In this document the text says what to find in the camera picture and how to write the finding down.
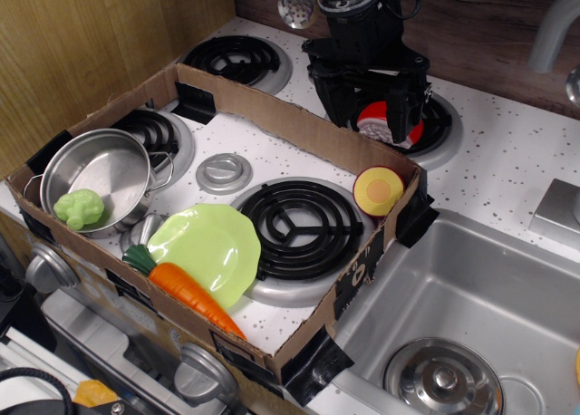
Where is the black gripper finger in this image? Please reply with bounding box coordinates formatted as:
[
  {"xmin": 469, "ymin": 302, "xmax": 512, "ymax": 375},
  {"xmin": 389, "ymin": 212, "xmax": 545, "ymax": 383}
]
[
  {"xmin": 309, "ymin": 68, "xmax": 362, "ymax": 126},
  {"xmin": 386, "ymin": 74, "xmax": 431, "ymax": 143}
]

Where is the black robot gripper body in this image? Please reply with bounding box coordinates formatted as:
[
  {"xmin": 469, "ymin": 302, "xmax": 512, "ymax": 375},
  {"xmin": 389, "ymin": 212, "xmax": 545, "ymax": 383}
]
[{"xmin": 303, "ymin": 0, "xmax": 430, "ymax": 94}]

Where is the orange toy carrot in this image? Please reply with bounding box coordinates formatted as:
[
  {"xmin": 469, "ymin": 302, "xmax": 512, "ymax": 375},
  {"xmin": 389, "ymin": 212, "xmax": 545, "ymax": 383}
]
[{"xmin": 122, "ymin": 245, "xmax": 247, "ymax": 341}]

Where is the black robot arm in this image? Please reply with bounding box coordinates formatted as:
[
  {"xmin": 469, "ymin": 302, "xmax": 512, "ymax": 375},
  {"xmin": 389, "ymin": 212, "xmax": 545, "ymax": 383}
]
[{"xmin": 302, "ymin": 0, "xmax": 430, "ymax": 144}]

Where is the light green plastic plate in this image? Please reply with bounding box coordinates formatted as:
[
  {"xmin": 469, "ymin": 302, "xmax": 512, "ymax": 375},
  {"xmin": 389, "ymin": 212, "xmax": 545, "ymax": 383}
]
[{"xmin": 147, "ymin": 204, "xmax": 261, "ymax": 309}]

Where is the red toy cheese wedge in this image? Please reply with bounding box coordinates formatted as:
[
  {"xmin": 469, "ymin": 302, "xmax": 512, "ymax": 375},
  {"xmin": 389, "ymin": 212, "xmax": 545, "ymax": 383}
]
[{"xmin": 356, "ymin": 101, "xmax": 424, "ymax": 150}]

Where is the back right black burner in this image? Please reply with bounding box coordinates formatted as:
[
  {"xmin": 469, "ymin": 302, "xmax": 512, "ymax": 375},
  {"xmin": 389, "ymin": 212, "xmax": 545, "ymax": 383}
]
[{"xmin": 344, "ymin": 92, "xmax": 463, "ymax": 170}]

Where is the black burner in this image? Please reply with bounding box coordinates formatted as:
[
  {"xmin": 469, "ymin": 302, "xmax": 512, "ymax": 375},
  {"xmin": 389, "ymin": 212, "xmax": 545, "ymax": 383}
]
[
  {"xmin": 344, "ymin": 92, "xmax": 463, "ymax": 170},
  {"xmin": 231, "ymin": 177, "xmax": 375, "ymax": 308},
  {"xmin": 177, "ymin": 35, "xmax": 293, "ymax": 95},
  {"xmin": 112, "ymin": 108, "xmax": 195, "ymax": 185}
]

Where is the silver skimmer ladle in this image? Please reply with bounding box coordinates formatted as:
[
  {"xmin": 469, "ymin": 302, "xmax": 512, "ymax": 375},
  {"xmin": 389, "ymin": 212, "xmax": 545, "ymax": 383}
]
[{"xmin": 277, "ymin": 0, "xmax": 318, "ymax": 30}]

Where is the back left black burner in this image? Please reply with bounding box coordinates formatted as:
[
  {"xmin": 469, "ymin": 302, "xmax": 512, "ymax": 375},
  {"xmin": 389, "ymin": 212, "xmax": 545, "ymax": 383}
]
[{"xmin": 177, "ymin": 35, "xmax": 293, "ymax": 95}]

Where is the red yellow toy fruit half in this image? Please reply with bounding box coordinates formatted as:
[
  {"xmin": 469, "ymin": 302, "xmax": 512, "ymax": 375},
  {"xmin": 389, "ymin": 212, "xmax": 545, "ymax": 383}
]
[{"xmin": 353, "ymin": 166, "xmax": 405, "ymax": 217}]

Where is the silver centre stove knob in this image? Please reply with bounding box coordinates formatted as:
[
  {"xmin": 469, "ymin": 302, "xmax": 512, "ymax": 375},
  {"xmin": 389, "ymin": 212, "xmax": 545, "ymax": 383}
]
[{"xmin": 196, "ymin": 153, "xmax": 253, "ymax": 195}]

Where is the silver stove knob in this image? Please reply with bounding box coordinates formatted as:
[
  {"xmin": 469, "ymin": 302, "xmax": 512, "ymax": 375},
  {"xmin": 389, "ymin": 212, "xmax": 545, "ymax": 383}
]
[
  {"xmin": 196, "ymin": 153, "xmax": 253, "ymax": 195},
  {"xmin": 120, "ymin": 213, "xmax": 167, "ymax": 253}
]

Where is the front right black burner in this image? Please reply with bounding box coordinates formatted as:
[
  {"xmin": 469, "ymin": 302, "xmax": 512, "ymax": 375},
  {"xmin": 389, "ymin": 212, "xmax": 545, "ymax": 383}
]
[{"xmin": 231, "ymin": 177, "xmax": 375, "ymax": 308}]

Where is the grey faucet spout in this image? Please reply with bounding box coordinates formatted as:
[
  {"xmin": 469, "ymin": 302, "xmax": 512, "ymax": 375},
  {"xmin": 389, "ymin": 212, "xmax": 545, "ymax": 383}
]
[{"xmin": 528, "ymin": 0, "xmax": 579, "ymax": 73}]

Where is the front left black burner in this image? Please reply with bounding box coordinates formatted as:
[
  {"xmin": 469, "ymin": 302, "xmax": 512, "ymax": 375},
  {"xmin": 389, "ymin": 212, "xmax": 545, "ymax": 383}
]
[{"xmin": 112, "ymin": 108, "xmax": 195, "ymax": 185}]

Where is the grey faucet base block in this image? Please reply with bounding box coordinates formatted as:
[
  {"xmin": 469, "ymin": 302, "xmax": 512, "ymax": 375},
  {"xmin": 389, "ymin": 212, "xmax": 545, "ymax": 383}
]
[{"xmin": 529, "ymin": 179, "xmax": 579, "ymax": 249}]

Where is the stainless steel sink basin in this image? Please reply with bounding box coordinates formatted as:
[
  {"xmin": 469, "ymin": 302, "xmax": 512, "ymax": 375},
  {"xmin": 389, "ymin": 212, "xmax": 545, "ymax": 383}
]
[{"xmin": 335, "ymin": 208, "xmax": 580, "ymax": 415}]

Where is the silver front stove knob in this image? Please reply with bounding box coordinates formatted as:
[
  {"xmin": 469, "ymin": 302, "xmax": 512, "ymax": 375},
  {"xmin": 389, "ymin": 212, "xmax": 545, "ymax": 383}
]
[{"xmin": 120, "ymin": 213, "xmax": 167, "ymax": 253}]

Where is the cardboard fence box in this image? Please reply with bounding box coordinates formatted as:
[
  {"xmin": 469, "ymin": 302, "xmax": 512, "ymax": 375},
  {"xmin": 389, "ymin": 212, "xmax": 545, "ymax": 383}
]
[{"xmin": 6, "ymin": 64, "xmax": 437, "ymax": 410}]

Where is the stainless steel pot lid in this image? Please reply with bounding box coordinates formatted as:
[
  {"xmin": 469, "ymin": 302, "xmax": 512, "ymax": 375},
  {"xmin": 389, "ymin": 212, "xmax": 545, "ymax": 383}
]
[{"xmin": 382, "ymin": 337, "xmax": 504, "ymax": 414}]

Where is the green toy broccoli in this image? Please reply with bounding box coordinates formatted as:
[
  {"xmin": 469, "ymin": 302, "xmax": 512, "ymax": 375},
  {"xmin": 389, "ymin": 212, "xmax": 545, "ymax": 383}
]
[{"xmin": 53, "ymin": 188, "xmax": 104, "ymax": 231}]

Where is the silver oven knob right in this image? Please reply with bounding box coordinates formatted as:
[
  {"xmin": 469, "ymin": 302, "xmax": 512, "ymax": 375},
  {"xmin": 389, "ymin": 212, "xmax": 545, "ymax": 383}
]
[{"xmin": 173, "ymin": 343, "xmax": 238, "ymax": 406}]

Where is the silver oven knob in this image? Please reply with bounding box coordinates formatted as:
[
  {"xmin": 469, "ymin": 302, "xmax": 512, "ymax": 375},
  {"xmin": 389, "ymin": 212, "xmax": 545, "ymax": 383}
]
[
  {"xmin": 173, "ymin": 343, "xmax": 238, "ymax": 406},
  {"xmin": 25, "ymin": 242, "xmax": 80, "ymax": 294}
]

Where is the silver oven knob left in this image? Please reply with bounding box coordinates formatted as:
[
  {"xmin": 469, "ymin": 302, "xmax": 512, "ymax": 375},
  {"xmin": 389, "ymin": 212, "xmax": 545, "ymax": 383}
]
[{"xmin": 25, "ymin": 242, "xmax": 80, "ymax": 294}]

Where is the orange yellow toy piece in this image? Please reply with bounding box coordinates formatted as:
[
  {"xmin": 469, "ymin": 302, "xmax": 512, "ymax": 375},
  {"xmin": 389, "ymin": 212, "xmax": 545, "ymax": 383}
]
[{"xmin": 72, "ymin": 380, "xmax": 119, "ymax": 408}]

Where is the silver faucet handle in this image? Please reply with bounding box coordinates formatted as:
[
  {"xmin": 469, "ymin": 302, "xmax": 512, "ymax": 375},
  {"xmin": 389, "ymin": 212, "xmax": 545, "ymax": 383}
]
[{"xmin": 565, "ymin": 65, "xmax": 580, "ymax": 107}]

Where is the black cable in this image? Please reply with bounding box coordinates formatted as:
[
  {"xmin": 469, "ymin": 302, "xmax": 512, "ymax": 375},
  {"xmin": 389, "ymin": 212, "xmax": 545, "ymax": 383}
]
[{"xmin": 0, "ymin": 367, "xmax": 76, "ymax": 415}]

